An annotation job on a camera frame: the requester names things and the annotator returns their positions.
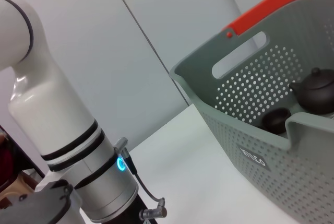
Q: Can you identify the grey perforated storage bin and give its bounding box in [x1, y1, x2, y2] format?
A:
[169, 0, 334, 224]

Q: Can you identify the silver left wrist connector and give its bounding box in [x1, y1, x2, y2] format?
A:
[139, 206, 168, 220]

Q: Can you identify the orange bin carry handle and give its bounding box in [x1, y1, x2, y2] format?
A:
[223, 0, 334, 39]

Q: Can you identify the beige plastic stool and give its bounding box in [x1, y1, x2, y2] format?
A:
[0, 171, 36, 209]

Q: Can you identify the small black clay cup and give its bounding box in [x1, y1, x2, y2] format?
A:
[261, 108, 292, 133]

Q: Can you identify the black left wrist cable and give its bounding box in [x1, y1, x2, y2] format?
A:
[113, 136, 166, 209]

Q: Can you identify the black clay teapot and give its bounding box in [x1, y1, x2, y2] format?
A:
[289, 67, 334, 116]

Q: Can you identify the seated person red shirt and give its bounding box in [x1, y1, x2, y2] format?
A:
[0, 129, 20, 185]

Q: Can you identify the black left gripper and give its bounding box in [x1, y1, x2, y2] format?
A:
[104, 194, 149, 224]

